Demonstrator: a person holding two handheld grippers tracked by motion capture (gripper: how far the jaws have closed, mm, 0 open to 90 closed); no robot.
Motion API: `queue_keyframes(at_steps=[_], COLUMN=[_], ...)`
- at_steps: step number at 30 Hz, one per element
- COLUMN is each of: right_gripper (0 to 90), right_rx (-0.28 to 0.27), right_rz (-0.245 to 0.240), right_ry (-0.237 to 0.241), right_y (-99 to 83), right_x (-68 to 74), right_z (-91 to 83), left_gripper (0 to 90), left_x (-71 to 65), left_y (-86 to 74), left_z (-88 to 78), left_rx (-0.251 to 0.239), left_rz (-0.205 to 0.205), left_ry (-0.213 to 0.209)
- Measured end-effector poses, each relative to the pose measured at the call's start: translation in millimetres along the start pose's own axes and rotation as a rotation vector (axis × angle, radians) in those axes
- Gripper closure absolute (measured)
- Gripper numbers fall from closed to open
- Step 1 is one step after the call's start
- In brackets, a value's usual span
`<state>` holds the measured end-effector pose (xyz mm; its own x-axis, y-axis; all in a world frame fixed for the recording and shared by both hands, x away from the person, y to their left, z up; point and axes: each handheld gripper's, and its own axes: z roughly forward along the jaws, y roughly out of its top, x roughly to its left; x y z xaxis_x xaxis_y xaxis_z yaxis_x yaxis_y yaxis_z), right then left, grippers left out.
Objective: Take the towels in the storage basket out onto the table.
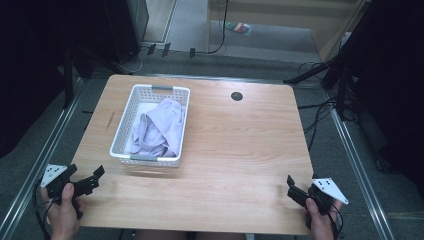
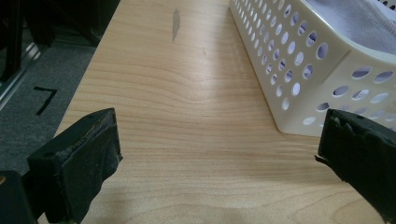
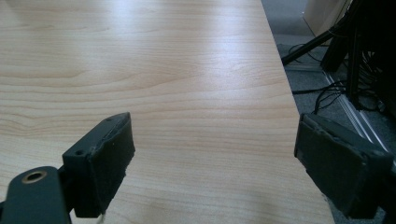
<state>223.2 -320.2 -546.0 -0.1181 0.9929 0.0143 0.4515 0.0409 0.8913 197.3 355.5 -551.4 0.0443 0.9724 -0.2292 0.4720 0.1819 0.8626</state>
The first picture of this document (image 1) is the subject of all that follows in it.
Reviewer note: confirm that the white plastic basket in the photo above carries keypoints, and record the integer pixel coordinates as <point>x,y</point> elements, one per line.
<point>126,120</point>

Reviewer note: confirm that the small black plug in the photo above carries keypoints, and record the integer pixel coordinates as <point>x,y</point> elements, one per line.
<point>192,52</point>
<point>151,49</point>
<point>166,49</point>

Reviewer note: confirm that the colourful packet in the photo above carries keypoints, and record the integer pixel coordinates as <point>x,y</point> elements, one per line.
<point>239,28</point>

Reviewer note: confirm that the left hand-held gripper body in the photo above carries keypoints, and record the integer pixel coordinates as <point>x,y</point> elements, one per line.
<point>85,185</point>

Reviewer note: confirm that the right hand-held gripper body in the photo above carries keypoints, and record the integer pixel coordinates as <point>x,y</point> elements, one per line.
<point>328,190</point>

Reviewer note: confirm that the black upright post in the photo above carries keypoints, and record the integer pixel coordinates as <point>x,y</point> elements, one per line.
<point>68,80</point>

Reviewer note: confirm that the black cabinet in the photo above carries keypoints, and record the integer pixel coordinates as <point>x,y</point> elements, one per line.
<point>128,26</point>

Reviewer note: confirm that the person's left hand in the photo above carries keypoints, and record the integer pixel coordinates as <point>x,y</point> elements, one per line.
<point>63,216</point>

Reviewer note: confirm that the person's right hand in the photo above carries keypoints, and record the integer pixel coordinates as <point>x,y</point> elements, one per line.
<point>321,225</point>

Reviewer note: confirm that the lavender cloth garment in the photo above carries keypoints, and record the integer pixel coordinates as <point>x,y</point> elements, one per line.
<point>166,123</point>

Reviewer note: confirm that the black round table grommet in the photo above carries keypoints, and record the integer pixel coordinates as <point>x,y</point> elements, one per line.
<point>236,96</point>

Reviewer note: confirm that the metal floor rail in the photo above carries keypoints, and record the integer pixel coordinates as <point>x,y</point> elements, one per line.
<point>40,163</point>
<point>360,170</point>

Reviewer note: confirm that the black metal stand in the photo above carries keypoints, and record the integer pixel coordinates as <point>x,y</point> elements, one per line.
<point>333,65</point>

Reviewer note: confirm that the light wooden frame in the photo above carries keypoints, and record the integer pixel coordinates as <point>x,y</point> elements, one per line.
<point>326,43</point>

